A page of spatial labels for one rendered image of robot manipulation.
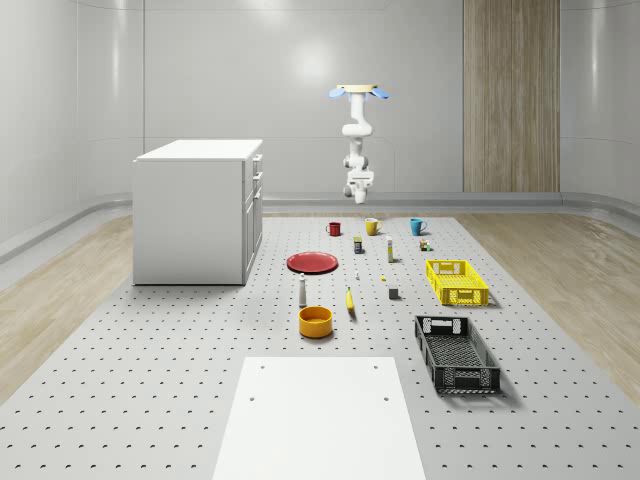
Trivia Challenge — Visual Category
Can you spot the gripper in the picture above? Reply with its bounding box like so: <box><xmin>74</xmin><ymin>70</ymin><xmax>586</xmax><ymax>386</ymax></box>
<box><xmin>347</xmin><ymin>169</ymin><xmax>376</xmax><ymax>206</ymax></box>

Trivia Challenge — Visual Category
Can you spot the red plate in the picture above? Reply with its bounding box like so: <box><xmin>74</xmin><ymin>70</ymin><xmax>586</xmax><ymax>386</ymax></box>
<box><xmin>286</xmin><ymin>251</ymin><xmax>341</xmax><ymax>275</ymax></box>

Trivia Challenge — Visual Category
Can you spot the yellow bowl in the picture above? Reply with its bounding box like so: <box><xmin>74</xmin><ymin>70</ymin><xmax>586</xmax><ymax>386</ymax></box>
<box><xmin>298</xmin><ymin>305</ymin><xmax>334</xmax><ymax>340</ymax></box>

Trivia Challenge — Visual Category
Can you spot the yellow basket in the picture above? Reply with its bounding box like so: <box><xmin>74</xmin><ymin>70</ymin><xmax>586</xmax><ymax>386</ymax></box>
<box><xmin>425</xmin><ymin>258</ymin><xmax>491</xmax><ymax>307</ymax></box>

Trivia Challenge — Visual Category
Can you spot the white cabinet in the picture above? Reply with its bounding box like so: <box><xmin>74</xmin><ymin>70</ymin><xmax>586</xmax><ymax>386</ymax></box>
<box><xmin>132</xmin><ymin>138</ymin><xmax>265</xmax><ymax>287</ymax></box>

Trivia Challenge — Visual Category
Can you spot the dark grey basket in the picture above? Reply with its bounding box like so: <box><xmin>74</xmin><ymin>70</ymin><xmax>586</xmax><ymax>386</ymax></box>
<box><xmin>413</xmin><ymin>315</ymin><xmax>502</xmax><ymax>396</ymax></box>

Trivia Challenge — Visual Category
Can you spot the white board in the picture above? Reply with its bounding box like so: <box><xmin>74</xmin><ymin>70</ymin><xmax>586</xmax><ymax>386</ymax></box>
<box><xmin>212</xmin><ymin>356</ymin><xmax>428</xmax><ymax>480</ymax></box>

